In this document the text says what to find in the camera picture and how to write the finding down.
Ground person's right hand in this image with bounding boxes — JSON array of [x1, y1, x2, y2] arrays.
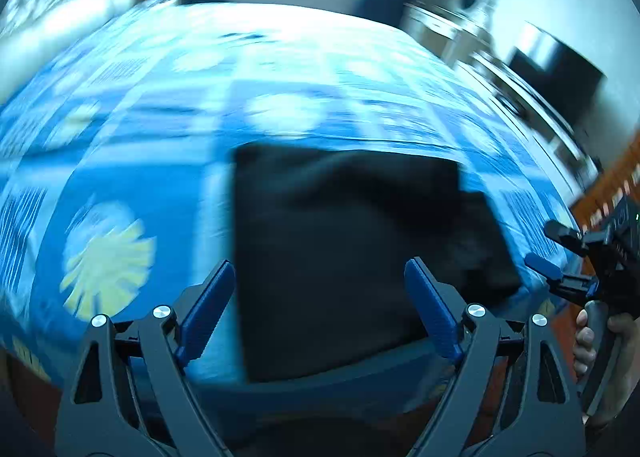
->
[[572, 309, 640, 430]]

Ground black pants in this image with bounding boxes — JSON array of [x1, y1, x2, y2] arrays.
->
[[232, 143, 523, 384]]

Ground white television stand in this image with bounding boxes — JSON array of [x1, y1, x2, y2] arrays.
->
[[470, 50, 601, 188]]

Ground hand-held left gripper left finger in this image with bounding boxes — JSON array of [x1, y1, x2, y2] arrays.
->
[[54, 259, 237, 457]]

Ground white dresser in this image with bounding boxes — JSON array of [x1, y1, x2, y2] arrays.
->
[[402, 2, 481, 63]]

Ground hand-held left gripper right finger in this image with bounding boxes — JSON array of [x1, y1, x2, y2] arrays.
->
[[404, 258, 587, 457]]

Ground beige tufted headboard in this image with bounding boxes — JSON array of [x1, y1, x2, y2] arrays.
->
[[0, 0, 136, 58]]

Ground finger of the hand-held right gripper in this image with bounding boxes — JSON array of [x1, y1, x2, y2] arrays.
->
[[524, 253, 599, 299], [544, 220, 590, 257]]

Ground black television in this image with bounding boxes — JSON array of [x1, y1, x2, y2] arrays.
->
[[507, 22, 606, 125]]

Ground blue patterned bedsheet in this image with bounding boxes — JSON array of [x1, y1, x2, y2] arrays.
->
[[0, 0, 583, 388]]

